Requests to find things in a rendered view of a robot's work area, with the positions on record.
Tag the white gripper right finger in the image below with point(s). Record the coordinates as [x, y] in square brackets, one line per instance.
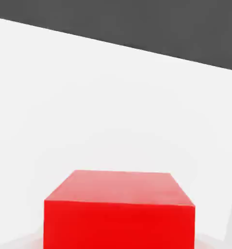
[204, 244]

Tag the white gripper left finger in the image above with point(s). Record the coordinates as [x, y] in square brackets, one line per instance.
[33, 243]

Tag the small red cube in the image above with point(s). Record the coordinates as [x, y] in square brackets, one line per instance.
[119, 223]

